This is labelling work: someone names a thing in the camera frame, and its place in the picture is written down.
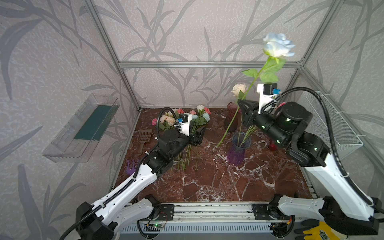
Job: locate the red spray bottle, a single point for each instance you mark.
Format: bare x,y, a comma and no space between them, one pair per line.
272,146

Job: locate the white wire basket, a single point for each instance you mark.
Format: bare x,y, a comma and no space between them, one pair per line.
333,123

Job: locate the clear plastic tray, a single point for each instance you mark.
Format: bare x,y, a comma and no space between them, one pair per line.
79,138

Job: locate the cream rose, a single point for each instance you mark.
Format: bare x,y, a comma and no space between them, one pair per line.
239,89

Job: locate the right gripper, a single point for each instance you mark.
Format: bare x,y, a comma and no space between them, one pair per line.
250,113

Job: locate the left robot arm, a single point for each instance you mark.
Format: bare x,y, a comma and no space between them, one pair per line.
104,219

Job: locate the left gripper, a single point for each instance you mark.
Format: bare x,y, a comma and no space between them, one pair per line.
195,137

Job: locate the flower bunch on table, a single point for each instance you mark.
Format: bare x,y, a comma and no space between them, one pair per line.
171,143

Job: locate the white blue rose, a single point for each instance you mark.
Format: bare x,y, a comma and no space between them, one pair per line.
277,48

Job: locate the yellow work glove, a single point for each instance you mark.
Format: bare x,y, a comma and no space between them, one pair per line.
315,230

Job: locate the red glass vase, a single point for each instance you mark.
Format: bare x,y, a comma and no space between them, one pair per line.
231,107

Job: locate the brown slotted scoop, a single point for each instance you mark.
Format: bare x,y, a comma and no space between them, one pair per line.
144,137

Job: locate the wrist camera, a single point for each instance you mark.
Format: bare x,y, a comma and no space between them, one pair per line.
182,124
268,93

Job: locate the blue purple glass vase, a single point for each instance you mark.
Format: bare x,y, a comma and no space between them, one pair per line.
240,143

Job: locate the purple pink garden rake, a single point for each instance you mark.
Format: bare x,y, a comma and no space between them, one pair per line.
131,167

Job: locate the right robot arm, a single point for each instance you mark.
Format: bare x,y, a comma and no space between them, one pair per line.
347,209

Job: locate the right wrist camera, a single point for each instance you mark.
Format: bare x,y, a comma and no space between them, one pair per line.
268,93

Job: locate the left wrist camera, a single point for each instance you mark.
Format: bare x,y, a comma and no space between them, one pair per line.
182,124

